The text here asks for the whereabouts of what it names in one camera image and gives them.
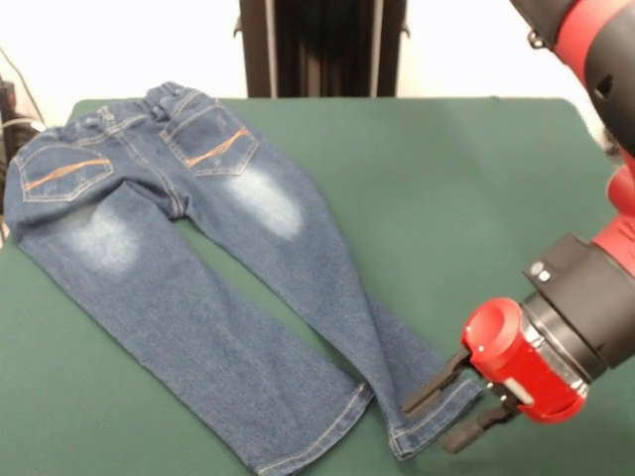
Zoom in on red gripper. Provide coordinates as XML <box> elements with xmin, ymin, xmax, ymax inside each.
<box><xmin>400</xmin><ymin>297</ymin><xmax>589</xmax><ymax>453</ymax></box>

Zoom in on blue denim jeans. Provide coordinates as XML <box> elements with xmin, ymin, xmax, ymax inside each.
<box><xmin>2</xmin><ymin>81</ymin><xmax>485</xmax><ymax>475</ymax></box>

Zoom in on dark green table cloth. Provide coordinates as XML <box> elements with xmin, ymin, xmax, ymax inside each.
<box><xmin>0</xmin><ymin>97</ymin><xmax>635</xmax><ymax>476</ymax></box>

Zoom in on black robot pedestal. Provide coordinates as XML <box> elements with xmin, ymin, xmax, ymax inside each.
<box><xmin>232</xmin><ymin>0</ymin><xmax>413</xmax><ymax>99</ymax></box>

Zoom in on black cable tangle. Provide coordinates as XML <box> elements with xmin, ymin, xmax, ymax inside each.
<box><xmin>0</xmin><ymin>78</ymin><xmax>57</xmax><ymax>165</ymax></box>

